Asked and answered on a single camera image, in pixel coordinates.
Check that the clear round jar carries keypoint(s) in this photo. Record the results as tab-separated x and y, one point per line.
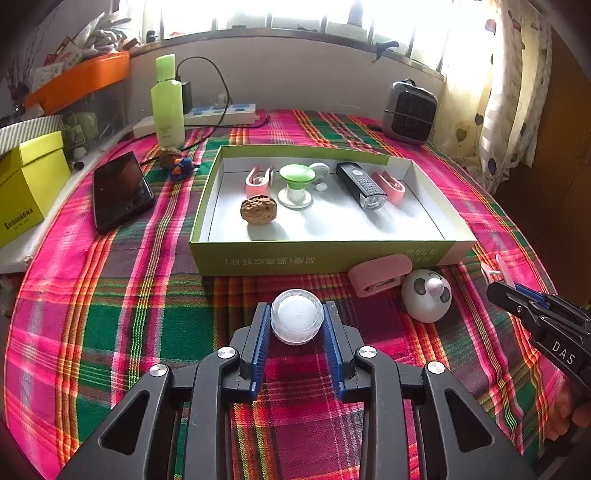
298	316

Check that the striped box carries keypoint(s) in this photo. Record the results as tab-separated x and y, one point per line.
27	131

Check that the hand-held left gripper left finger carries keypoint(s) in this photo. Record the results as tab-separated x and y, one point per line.
258	350

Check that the pale egg-shaped gadget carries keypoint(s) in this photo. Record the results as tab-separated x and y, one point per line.
318	174

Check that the orange tray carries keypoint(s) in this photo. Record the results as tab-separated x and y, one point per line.
83	78

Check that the black bike light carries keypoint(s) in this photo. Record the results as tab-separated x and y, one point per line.
362	187

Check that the black clip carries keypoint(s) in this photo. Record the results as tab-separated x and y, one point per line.
385	48

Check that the clear plastic container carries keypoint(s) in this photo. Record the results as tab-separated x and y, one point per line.
108	115

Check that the window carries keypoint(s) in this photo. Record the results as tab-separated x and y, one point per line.
300	14

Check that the pink rectangular holder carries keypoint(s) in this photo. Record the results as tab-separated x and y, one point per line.
378	274

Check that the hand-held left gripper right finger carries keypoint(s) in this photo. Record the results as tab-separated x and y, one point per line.
332	353

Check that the white plug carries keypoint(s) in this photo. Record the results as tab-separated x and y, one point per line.
221	99

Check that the person's right hand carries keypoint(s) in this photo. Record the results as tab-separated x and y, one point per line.
563	415

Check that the white power strip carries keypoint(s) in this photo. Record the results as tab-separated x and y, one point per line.
231	113

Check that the brown walnut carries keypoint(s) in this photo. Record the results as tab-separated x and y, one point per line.
259	211
171	158

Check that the black smartphone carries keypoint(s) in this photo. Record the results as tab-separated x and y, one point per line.
122	191

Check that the green plastic bottle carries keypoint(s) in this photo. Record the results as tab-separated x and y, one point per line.
167	110

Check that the brown wooden cabinet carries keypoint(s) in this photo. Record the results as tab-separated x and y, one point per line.
568	161

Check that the yellow-green cardboard box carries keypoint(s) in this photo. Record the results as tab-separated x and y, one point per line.
27	189

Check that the plaid tablecloth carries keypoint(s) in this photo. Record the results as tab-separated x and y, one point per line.
138	300

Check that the black charger plug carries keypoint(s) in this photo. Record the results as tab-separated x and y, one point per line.
187	97

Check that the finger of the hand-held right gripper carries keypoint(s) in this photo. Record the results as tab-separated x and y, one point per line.
508	297
538	294

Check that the panda face ball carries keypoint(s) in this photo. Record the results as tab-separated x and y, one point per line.
427	297

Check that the heart print curtain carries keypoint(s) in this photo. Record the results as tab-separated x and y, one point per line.
512	92

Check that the green shallow cardboard box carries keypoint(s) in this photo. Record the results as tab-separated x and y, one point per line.
323	258

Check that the green-topped white suction stand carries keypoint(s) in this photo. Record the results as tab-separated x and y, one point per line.
295	175

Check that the grey small heater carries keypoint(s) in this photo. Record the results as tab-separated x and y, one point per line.
411	113

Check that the pile of papers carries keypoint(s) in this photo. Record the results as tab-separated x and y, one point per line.
78	44

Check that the blue toy figure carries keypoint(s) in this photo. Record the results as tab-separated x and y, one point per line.
182	170

